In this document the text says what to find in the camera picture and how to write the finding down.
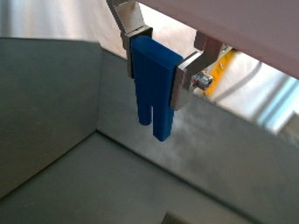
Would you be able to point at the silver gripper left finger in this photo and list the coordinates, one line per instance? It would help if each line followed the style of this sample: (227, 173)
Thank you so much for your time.
(131, 24)

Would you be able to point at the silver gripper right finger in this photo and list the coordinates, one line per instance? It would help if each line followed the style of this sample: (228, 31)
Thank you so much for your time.
(191, 73)

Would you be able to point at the blue square-circle forked object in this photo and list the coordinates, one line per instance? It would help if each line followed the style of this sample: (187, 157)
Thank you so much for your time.
(153, 68)

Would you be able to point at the black curved holder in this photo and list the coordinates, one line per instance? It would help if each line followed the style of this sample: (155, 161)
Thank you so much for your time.
(173, 219)

